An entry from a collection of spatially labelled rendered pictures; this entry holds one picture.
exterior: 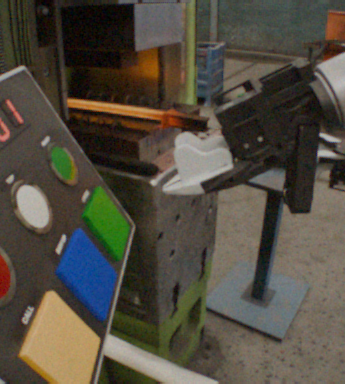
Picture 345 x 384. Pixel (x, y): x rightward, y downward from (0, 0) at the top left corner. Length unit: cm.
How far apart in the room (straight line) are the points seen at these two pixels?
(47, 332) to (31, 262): 7
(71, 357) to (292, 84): 34
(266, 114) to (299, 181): 10
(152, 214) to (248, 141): 47
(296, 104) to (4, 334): 35
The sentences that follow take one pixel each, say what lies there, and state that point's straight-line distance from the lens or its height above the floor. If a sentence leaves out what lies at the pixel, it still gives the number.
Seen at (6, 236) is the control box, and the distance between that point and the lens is 34.
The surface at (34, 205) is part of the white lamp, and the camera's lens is 38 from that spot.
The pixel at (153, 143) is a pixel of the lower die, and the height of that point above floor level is 95.
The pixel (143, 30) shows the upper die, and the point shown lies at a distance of 79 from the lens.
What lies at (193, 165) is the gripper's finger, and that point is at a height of 110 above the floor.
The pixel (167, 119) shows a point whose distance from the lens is 88.
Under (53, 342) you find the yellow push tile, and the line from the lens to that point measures 33.
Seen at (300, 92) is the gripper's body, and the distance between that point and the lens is 40.
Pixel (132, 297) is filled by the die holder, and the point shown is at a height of 53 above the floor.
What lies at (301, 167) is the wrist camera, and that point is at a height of 110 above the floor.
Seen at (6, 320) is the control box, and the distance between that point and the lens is 31.
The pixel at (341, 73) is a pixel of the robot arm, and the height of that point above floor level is 121.
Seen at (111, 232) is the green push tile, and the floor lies 100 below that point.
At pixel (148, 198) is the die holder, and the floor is 87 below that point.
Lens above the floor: 127
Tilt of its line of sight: 29 degrees down
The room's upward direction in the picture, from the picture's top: straight up
